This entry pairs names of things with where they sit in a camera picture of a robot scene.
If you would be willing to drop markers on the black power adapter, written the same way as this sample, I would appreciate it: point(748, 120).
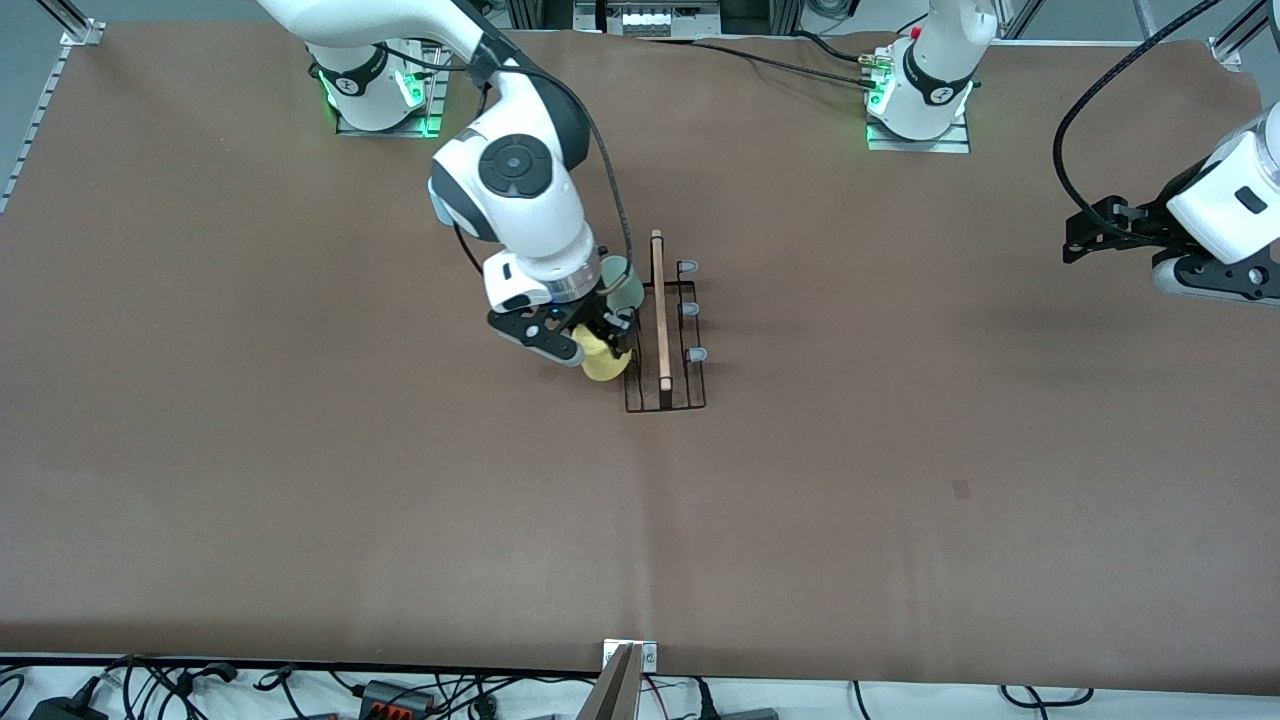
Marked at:
point(65, 710)

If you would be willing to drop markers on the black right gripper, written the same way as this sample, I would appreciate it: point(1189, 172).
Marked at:
point(592, 319)

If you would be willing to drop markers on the black equipment box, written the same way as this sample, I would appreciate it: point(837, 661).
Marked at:
point(760, 15)

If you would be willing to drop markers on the white connector box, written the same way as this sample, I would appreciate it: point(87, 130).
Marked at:
point(650, 20)

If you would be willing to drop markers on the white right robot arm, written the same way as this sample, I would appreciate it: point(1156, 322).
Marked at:
point(520, 200)

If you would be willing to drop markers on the aluminium right arm base plate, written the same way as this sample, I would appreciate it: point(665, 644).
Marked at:
point(360, 130)

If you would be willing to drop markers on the brown table cover sheet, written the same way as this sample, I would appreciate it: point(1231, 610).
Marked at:
point(300, 550)

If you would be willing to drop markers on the aluminium extrusion bar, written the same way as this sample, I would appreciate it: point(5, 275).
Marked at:
point(1145, 15)
point(1020, 15)

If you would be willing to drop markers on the black box orange connectors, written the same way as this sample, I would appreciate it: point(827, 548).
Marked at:
point(385, 692)

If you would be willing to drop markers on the grey camera pole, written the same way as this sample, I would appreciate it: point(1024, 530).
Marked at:
point(612, 695)

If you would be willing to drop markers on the mint green plastic cup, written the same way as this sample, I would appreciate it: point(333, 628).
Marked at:
point(630, 285)

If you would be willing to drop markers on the yellow plastic cup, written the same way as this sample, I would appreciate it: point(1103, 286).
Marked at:
point(603, 368)

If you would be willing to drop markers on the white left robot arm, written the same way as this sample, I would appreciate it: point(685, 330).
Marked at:
point(935, 70)

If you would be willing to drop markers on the slotted metal rail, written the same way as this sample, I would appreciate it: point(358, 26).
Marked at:
point(40, 110)

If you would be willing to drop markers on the aluminium left arm base plate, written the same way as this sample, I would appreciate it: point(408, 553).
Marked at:
point(920, 146)

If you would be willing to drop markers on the small metal bracket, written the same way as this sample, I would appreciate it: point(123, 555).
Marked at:
point(648, 656)

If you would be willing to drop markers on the aluminium frame post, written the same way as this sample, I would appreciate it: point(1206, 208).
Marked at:
point(1245, 30)
point(70, 20)

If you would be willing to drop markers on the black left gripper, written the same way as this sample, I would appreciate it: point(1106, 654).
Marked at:
point(1152, 219)

